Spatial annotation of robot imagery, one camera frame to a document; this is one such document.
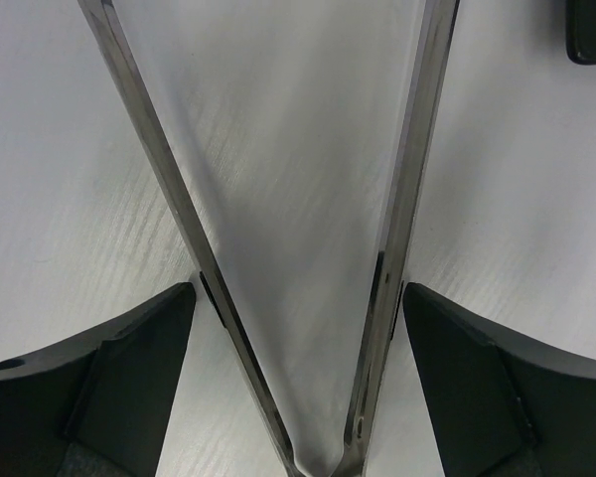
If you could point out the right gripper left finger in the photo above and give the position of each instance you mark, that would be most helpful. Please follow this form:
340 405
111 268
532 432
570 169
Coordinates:
98 402

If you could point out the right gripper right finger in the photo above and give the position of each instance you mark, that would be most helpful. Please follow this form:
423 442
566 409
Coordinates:
500 402

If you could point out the metal tongs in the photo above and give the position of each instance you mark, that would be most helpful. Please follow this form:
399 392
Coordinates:
289 139

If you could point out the square teal black plate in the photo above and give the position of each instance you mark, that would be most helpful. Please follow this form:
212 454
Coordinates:
580 31

